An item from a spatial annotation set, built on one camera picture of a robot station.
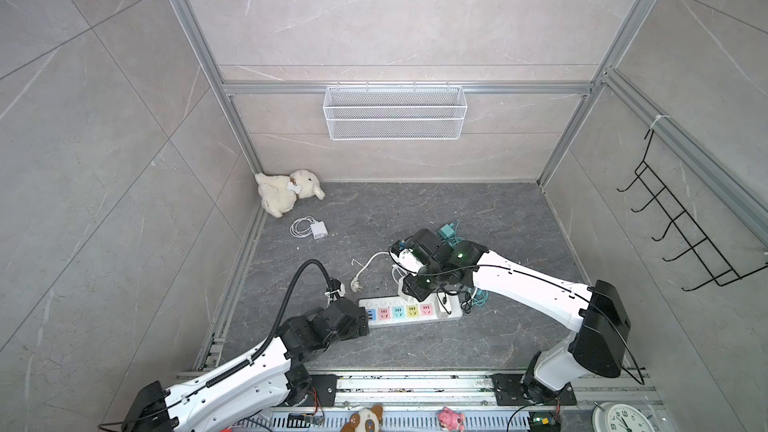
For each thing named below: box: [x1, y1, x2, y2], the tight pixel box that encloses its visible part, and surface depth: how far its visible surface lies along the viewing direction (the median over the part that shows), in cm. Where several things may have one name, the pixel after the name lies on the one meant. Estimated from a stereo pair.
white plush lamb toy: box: [255, 169, 326, 218], surface depth 109 cm
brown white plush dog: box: [340, 404, 383, 432], surface depth 69 cm
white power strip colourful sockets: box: [358, 292, 464, 328], surface depth 85 cm
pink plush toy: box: [438, 406, 465, 432], surface depth 69 cm
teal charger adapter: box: [437, 218, 465, 247], surface depth 103 cm
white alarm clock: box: [591, 401, 655, 432], surface depth 68 cm
